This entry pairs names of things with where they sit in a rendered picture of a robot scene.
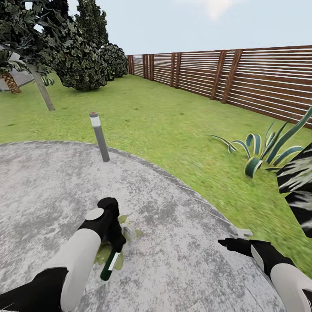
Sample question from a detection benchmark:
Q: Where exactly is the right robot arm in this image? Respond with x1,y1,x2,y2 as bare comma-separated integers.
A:
218,228,312,312

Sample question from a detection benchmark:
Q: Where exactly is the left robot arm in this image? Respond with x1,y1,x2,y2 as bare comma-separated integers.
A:
0,197,137,312

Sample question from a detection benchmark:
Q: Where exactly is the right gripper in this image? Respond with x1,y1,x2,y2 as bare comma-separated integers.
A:
218,237,250,257

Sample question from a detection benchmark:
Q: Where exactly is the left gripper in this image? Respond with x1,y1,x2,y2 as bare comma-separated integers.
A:
105,223,126,250

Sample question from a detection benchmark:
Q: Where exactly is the insectifuge atomizer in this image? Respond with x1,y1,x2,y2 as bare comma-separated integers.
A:
100,248,120,281

